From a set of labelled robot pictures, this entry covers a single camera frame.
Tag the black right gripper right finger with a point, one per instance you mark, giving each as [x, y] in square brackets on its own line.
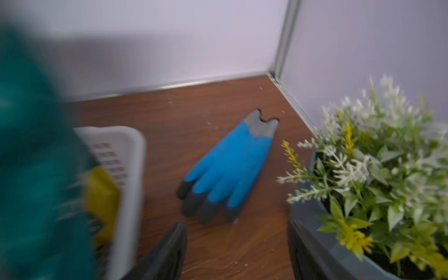
[308, 257]

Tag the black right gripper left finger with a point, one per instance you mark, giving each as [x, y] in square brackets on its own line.
[165, 260]

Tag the yellow flower fertilizer packet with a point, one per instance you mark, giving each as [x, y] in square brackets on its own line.
[102, 201]

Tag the green orange bee fertilizer bag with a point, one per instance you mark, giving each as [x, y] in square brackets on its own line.
[44, 228]

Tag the potted green plant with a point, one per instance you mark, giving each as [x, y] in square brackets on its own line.
[380, 169]

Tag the blue work glove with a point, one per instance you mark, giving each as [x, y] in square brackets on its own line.
[223, 179]

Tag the white plastic basket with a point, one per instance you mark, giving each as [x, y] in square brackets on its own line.
[121, 151]

